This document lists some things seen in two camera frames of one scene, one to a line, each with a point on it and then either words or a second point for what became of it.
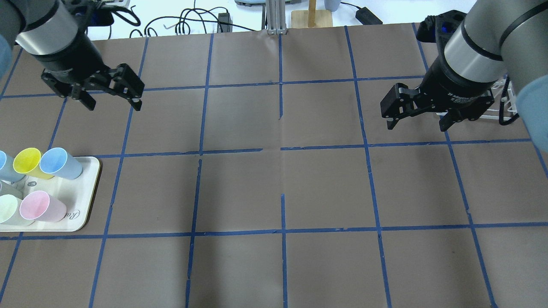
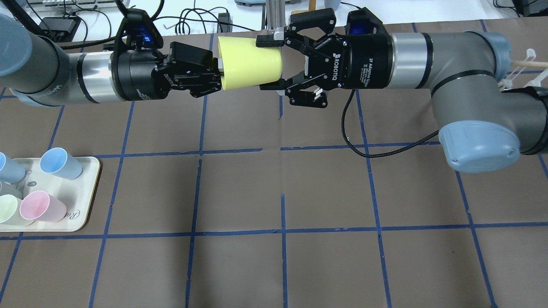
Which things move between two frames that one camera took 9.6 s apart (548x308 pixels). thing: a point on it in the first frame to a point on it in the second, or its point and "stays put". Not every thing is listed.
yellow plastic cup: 27,162 to 244,63
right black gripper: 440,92 to 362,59
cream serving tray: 77,193 stays put
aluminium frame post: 276,17 stays put
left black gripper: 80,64 to 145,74
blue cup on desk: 332,5 stays put
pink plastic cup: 39,206 stays put
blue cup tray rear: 56,161 stays put
